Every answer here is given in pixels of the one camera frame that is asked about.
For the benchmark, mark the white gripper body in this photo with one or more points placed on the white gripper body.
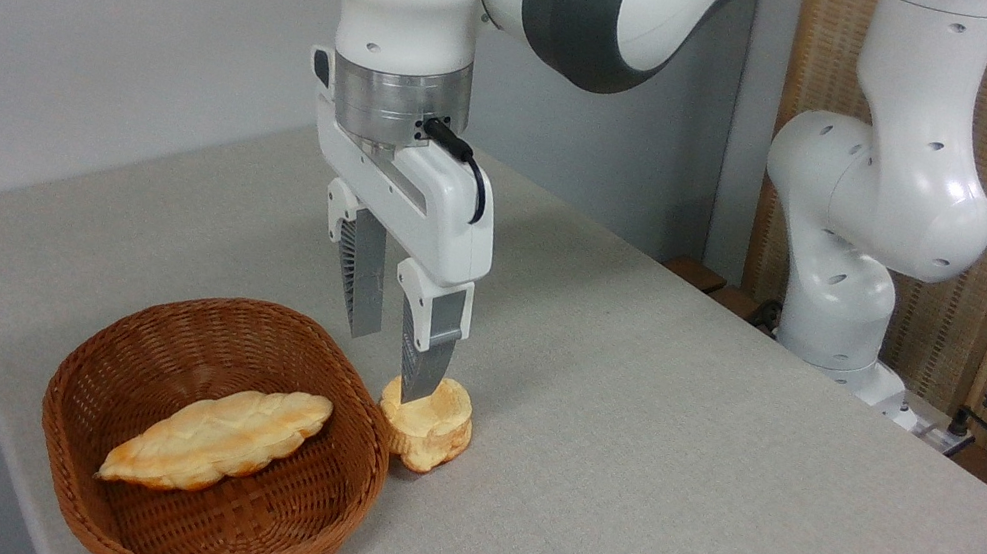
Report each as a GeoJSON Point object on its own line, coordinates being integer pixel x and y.
{"type": "Point", "coordinates": [440, 207]}

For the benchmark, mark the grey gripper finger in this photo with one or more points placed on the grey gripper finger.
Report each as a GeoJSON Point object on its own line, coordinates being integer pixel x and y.
{"type": "Point", "coordinates": [366, 280]}
{"type": "Point", "coordinates": [433, 332]}

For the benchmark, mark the long braided bread loaf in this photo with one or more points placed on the long braided bread loaf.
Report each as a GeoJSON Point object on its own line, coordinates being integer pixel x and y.
{"type": "Point", "coordinates": [216, 439]}

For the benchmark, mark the round bread bun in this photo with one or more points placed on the round bread bun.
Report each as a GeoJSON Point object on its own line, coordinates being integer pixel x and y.
{"type": "Point", "coordinates": [429, 438]}

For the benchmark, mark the brown wooden block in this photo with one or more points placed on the brown wooden block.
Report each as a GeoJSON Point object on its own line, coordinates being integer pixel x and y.
{"type": "Point", "coordinates": [695, 274]}

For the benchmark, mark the brown wicker basket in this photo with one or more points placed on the brown wicker basket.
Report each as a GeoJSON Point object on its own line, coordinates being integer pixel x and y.
{"type": "Point", "coordinates": [225, 534]}

